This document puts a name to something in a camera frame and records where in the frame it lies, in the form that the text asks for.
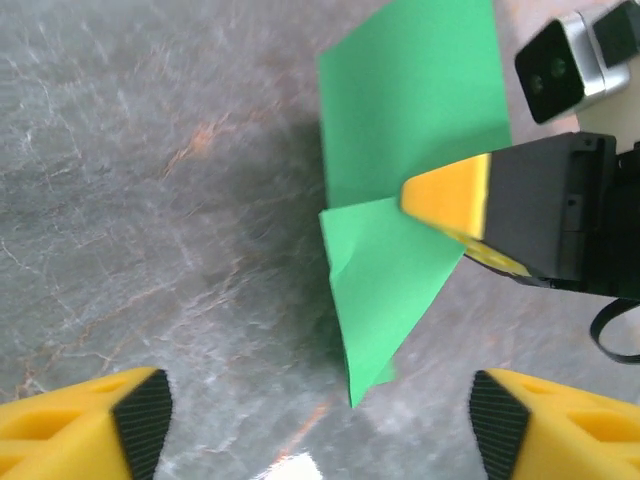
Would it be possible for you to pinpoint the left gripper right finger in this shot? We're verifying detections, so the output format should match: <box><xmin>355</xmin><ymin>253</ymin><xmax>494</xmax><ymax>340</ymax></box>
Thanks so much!
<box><xmin>469</xmin><ymin>368</ymin><xmax>640</xmax><ymax>480</ymax></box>

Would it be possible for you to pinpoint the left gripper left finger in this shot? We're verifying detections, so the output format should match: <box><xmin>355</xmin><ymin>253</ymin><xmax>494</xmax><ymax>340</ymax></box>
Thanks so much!
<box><xmin>0</xmin><ymin>366</ymin><xmax>174</xmax><ymax>480</ymax></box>

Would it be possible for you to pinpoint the green square paper sheet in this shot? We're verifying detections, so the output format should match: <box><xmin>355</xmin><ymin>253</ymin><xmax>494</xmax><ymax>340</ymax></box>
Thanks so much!
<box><xmin>318</xmin><ymin>0</ymin><xmax>513</xmax><ymax>409</ymax></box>

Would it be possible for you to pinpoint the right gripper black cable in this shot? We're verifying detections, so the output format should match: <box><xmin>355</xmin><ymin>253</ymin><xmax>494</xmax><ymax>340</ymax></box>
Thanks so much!
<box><xmin>589</xmin><ymin>295</ymin><xmax>640</xmax><ymax>365</ymax></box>

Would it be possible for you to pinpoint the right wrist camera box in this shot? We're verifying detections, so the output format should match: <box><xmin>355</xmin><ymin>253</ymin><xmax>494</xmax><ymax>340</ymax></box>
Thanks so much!
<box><xmin>513</xmin><ymin>10</ymin><xmax>640</xmax><ymax>149</ymax></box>

